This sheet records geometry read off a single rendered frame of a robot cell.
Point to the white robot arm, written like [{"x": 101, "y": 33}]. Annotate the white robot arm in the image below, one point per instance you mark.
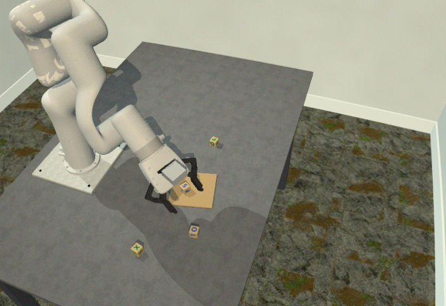
[{"x": 65, "y": 60}]

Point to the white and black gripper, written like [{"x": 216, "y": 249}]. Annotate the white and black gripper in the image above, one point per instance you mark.
[{"x": 149, "y": 166}]

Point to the wooden letter block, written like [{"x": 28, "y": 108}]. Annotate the wooden letter block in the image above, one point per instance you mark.
[
  {"x": 185, "y": 188},
  {"x": 194, "y": 231},
  {"x": 137, "y": 249},
  {"x": 214, "y": 141}
]

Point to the tan flat mat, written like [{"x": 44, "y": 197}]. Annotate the tan flat mat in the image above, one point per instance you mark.
[{"x": 195, "y": 198}]

